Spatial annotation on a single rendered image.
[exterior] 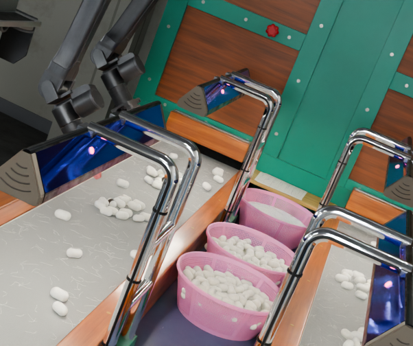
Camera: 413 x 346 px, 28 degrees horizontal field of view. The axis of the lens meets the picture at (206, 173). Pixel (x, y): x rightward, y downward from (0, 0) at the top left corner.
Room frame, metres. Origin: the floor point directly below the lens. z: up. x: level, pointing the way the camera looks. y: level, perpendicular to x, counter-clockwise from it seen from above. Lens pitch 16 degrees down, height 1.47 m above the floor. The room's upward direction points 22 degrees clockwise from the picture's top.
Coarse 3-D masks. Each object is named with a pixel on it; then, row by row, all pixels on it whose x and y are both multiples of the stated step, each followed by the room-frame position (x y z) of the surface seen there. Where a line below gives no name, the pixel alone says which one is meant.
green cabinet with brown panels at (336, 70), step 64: (192, 0) 2.83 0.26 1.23; (256, 0) 2.81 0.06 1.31; (320, 0) 2.77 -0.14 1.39; (384, 0) 2.75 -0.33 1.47; (192, 64) 2.83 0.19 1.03; (256, 64) 2.80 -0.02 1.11; (320, 64) 2.77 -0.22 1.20; (384, 64) 2.73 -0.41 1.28; (256, 128) 2.79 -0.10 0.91; (320, 128) 2.75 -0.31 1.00; (384, 128) 2.73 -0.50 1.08
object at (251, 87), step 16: (224, 80) 2.23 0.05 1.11; (240, 80) 2.38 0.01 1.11; (256, 80) 2.38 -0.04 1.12; (256, 96) 2.22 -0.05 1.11; (272, 96) 2.36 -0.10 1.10; (272, 112) 2.21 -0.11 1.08; (256, 144) 2.21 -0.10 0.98; (256, 160) 2.36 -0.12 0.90; (240, 176) 2.21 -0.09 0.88; (240, 192) 2.36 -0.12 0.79; (224, 208) 2.22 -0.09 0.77
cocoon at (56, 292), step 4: (52, 288) 1.40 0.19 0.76; (56, 288) 1.40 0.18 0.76; (60, 288) 1.40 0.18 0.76; (52, 292) 1.39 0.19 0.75; (56, 292) 1.39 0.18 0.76; (60, 292) 1.39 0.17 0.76; (64, 292) 1.40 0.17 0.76; (52, 296) 1.39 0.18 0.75; (56, 296) 1.39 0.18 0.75; (60, 296) 1.39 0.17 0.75; (64, 296) 1.39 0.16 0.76; (68, 296) 1.40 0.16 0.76; (60, 300) 1.39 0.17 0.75; (64, 300) 1.39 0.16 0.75
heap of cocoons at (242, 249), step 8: (216, 240) 2.03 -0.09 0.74; (224, 240) 2.07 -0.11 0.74; (232, 240) 2.07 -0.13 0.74; (240, 240) 2.09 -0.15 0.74; (248, 240) 2.11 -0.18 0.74; (224, 248) 1.99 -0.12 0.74; (232, 248) 2.02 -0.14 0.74; (240, 248) 2.04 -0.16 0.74; (248, 248) 2.07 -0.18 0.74; (256, 248) 2.08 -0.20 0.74; (240, 256) 1.98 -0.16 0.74; (248, 256) 2.00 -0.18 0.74; (256, 256) 2.04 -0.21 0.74; (264, 256) 2.06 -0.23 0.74; (272, 256) 2.08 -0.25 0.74; (256, 264) 1.96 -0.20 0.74; (264, 264) 1.98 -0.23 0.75; (272, 264) 2.02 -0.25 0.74; (280, 264) 2.04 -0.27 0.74; (232, 272) 1.90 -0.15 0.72
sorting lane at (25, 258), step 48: (96, 192) 2.03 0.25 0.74; (144, 192) 2.18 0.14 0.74; (192, 192) 2.35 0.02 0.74; (0, 240) 1.55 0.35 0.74; (48, 240) 1.63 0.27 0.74; (96, 240) 1.73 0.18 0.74; (0, 288) 1.36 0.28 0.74; (48, 288) 1.43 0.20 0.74; (96, 288) 1.50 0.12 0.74; (0, 336) 1.20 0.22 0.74; (48, 336) 1.26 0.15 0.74
